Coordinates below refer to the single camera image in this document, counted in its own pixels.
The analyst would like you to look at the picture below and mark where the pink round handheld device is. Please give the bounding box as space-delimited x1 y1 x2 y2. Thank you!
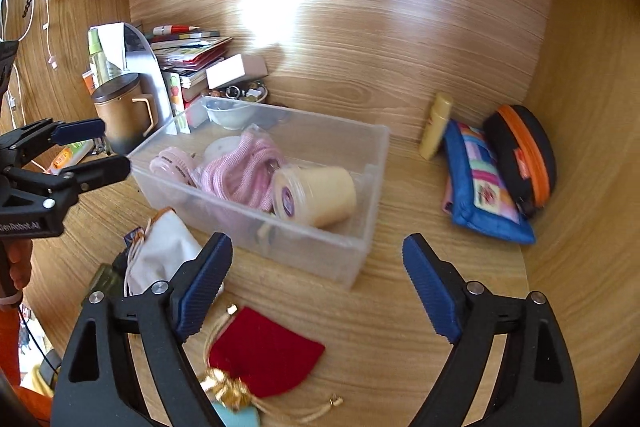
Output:
149 147 201 190

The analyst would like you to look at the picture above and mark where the gold ribbon bow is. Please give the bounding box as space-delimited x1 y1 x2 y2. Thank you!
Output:
199 368 251 408

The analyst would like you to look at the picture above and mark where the small teal box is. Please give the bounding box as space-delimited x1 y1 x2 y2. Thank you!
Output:
215 404 261 427

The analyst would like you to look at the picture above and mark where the white bowl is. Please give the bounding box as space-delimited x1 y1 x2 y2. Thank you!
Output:
202 99 258 130

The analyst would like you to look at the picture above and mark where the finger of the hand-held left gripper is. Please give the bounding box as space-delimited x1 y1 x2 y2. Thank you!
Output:
0 119 106 168
10 157 132 208

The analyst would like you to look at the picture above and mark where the clear plastic storage box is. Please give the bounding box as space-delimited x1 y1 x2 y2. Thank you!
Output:
126 95 391 292

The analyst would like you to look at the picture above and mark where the person's left forearm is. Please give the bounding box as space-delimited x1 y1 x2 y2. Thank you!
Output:
0 294 33 388

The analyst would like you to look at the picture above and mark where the red velvet pouch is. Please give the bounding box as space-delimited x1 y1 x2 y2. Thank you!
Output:
207 306 326 399

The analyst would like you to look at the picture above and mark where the white drawstring pouch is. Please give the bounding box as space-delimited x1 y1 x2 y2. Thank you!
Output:
122 207 203 298

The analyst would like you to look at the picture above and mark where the person's left hand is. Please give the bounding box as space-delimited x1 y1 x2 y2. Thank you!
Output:
0 238 34 303

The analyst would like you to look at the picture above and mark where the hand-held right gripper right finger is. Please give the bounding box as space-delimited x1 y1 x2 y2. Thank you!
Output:
402 233 581 427

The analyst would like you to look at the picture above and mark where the small white box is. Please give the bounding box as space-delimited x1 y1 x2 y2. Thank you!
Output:
205 53 268 91

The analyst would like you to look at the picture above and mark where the frosted white round container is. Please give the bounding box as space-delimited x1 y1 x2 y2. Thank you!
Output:
204 136 243 165

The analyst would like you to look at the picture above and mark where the orange and green tube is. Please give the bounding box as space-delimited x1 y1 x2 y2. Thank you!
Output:
47 139 96 175

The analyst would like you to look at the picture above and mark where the red pen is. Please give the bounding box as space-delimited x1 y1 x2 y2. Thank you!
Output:
152 24 200 36

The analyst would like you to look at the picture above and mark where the fruit print box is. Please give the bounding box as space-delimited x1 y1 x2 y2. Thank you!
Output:
162 72 188 135

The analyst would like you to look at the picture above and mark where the brown ceramic mug with lid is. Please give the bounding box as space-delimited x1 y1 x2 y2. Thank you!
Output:
91 73 158 156

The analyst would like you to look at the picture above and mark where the wooden desktop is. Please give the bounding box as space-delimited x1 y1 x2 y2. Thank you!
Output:
20 97 536 427

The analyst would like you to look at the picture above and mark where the pink braided cord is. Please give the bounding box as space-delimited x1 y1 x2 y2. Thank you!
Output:
192 132 288 214

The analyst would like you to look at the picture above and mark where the black case with orange zip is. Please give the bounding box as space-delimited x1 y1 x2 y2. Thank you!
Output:
482 104 557 220

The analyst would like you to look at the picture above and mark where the dark green pump bottle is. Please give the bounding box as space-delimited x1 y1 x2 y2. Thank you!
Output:
82 263 126 305

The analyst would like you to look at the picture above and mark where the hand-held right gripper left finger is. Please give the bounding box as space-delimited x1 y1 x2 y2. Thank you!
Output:
51 232 235 427

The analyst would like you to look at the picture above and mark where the white tape roll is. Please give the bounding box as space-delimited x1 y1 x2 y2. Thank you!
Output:
271 164 357 229

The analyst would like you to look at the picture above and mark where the stack of books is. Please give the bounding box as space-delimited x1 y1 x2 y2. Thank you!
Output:
147 29 235 100

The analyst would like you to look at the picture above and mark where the white charging cable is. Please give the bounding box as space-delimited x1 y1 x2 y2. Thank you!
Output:
37 0 60 70
0 0 31 128

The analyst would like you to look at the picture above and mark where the blue patchwork pouch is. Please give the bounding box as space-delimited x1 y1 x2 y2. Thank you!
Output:
442 119 537 245

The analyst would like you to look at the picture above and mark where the yellow tube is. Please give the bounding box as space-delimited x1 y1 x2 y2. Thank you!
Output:
418 93 453 160

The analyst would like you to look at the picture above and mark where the dark metal key bunch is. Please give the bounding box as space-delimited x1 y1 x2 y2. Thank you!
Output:
220 79 271 105

